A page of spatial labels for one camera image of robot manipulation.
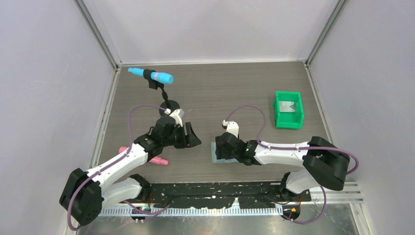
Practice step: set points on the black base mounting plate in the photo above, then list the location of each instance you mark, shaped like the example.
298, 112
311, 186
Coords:
249, 195

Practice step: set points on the black microphone stand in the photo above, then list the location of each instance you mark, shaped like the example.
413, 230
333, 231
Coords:
168, 103

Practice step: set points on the blue toy microphone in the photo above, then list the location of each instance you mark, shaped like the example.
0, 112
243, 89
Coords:
148, 74

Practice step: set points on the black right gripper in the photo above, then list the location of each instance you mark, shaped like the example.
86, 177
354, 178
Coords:
219, 152

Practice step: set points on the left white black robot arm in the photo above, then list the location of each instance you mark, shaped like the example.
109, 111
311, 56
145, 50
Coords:
86, 193

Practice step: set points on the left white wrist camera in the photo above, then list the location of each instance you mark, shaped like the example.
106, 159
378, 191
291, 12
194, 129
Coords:
176, 114

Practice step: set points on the silver VIP card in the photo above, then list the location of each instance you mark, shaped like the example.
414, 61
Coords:
286, 106

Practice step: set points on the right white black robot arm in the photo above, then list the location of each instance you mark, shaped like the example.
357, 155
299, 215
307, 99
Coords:
321, 164

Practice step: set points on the green plastic bin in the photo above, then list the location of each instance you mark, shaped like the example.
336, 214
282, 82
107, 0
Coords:
289, 113

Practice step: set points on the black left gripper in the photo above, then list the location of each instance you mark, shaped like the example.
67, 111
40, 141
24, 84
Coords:
190, 140

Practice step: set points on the aluminium frame rail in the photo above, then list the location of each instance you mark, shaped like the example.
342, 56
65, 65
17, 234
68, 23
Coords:
313, 196

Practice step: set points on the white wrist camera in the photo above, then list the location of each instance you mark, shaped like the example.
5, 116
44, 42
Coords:
231, 127
176, 114

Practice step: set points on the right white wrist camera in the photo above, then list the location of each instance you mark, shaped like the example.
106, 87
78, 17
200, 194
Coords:
231, 127

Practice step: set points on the pink marker pen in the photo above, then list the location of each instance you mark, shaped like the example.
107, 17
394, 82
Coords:
155, 160

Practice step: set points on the mint green card holder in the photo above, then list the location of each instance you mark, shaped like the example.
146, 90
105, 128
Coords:
216, 160

